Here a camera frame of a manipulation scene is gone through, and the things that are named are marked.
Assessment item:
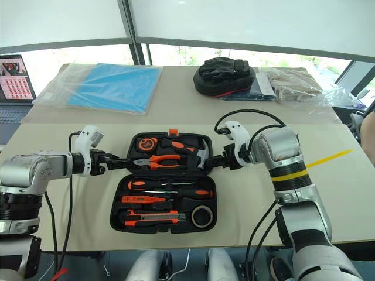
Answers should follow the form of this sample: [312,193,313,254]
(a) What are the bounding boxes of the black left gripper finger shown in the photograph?
[103,153,138,165]
[106,162,138,172]

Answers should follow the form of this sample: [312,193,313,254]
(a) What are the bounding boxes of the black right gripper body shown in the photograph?
[220,144,244,172]

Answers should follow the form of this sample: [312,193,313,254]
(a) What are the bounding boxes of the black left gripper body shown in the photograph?
[88,148,120,177]

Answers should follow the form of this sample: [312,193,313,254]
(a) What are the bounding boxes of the orange black screwdriver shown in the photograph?
[127,180,196,190]
[141,188,214,200]

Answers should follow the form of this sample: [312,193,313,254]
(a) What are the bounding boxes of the orange voltage tester pen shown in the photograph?
[121,195,170,204]

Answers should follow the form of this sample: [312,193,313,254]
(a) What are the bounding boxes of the black electrical tape roll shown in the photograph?
[191,205,214,228]

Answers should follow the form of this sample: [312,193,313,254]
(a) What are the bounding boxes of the black tool case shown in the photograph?
[108,128,218,235]

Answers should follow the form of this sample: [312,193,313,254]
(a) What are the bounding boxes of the orange black utility knife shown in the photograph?
[124,208,188,228]

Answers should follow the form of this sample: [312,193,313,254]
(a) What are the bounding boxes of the orange black tape measure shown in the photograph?
[137,136,159,153]

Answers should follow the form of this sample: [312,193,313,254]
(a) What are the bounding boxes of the dark blue flat pouch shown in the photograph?
[220,78,277,102]

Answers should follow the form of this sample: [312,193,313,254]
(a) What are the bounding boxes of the blue sheet stack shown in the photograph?
[65,63,163,115]

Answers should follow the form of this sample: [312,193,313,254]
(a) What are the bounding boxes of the clear plastic bag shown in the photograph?
[31,60,165,117]

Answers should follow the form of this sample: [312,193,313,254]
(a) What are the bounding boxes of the black gloves bundle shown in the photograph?
[193,57,256,98]

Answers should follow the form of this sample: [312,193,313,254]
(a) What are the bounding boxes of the white flat card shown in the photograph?
[255,72,275,96]

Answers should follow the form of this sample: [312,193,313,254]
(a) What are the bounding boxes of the black table support bar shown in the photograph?
[62,250,105,261]

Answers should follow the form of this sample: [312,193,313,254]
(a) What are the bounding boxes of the clear bag of beige cloth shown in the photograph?
[262,67,363,109]

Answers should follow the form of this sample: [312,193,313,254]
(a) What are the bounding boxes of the grey rounded robot leg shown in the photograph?
[125,249,174,281]
[206,248,240,281]

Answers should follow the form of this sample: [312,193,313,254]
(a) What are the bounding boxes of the open laptop computer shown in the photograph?
[0,54,38,146]

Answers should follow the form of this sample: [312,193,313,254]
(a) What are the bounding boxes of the red tie strip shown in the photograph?
[52,267,69,281]

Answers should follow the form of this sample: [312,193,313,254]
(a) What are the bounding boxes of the dark shoe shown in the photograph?
[269,256,294,281]

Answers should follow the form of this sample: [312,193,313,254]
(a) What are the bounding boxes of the dark office chair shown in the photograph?
[349,110,367,142]

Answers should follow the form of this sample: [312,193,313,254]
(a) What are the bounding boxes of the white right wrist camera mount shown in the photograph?
[223,120,253,169]

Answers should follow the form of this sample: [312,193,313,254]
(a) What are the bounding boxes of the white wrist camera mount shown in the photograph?
[223,120,253,169]
[71,125,105,177]

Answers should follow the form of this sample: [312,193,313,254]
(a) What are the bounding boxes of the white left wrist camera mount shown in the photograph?
[71,125,105,177]

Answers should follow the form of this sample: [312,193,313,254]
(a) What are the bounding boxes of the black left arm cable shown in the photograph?
[43,131,82,281]

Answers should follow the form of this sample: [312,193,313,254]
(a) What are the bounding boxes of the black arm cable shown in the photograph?
[43,131,82,281]
[214,108,287,281]

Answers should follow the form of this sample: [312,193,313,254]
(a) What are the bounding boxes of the claw hammer orange black handle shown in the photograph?
[159,138,210,170]

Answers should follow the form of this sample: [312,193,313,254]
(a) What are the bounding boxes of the orange handled pliers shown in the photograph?
[131,153,182,170]

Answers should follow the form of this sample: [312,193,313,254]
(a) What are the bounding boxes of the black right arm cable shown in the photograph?
[214,108,287,281]

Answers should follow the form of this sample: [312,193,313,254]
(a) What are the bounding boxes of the white floor cable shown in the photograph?
[172,248,192,281]

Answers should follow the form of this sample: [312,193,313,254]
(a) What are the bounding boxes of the grey window frame post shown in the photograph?
[117,0,154,67]

